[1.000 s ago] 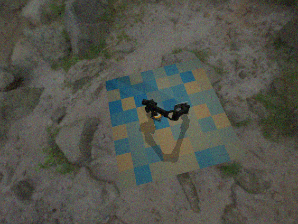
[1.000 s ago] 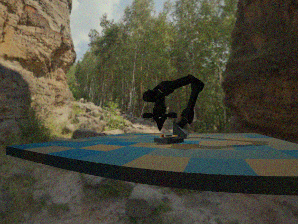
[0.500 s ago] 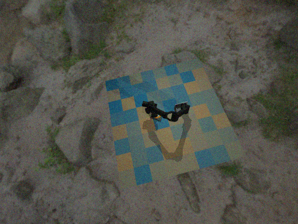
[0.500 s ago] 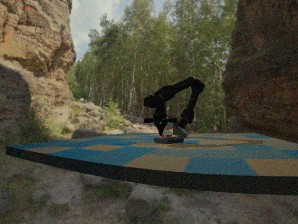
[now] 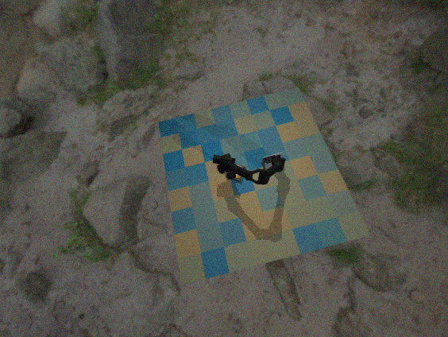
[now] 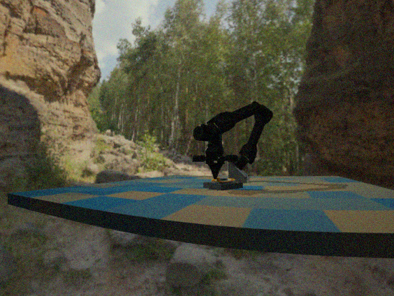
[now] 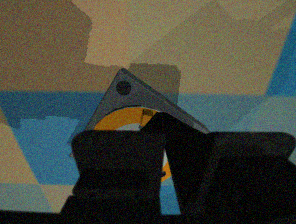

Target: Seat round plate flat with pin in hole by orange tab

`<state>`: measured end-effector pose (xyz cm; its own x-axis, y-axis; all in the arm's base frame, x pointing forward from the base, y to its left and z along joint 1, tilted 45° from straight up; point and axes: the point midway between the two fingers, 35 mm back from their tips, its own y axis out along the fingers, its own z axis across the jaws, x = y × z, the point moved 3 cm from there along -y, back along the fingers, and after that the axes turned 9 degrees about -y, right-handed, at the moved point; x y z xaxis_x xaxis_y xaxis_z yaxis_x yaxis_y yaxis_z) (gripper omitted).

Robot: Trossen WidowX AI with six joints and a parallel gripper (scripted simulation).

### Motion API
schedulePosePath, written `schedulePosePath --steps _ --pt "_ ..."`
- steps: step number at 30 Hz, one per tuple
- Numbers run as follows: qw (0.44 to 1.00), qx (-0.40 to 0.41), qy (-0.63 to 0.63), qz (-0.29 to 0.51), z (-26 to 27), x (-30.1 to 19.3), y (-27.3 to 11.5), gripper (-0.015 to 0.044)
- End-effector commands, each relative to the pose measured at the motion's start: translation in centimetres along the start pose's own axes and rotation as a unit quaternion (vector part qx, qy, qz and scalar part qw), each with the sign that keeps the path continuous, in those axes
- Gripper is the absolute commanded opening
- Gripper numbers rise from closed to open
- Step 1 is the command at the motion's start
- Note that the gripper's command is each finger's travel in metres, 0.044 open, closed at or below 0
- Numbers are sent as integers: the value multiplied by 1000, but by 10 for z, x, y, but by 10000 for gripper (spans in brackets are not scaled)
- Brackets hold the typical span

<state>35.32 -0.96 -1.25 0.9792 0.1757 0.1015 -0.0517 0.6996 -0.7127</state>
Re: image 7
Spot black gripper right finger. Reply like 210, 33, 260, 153
161, 112, 296, 214

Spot orange round plate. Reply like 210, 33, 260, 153
92, 105, 172, 182

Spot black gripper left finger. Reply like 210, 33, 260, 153
71, 112, 166, 197

